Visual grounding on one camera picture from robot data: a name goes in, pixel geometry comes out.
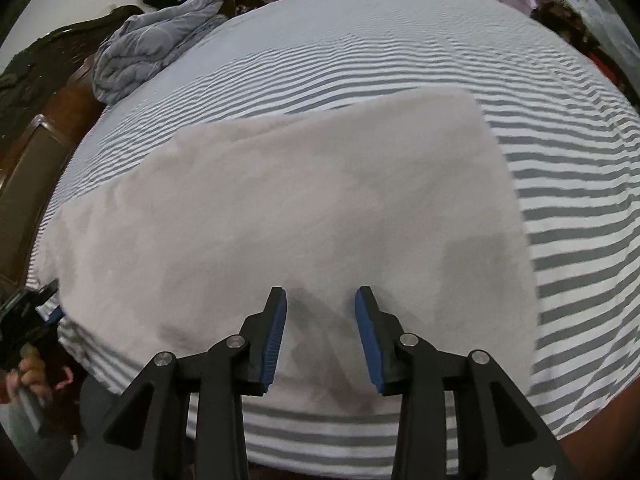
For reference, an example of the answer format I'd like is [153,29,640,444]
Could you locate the beige fleece pants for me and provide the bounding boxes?
[35,88,539,416]

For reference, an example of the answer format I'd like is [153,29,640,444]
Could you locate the person's left hand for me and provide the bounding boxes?
[3,344,75,408]

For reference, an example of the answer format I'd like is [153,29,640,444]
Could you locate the dark wooden headboard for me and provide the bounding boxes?
[1,4,142,299]

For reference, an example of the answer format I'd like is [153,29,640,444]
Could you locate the grey blue crumpled blanket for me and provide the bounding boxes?
[92,0,227,106]

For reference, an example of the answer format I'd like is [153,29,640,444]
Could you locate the grey white striped bedsheet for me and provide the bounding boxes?
[30,0,639,479]

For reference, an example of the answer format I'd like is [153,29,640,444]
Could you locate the pile of clothes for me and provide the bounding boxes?
[532,0,639,108]

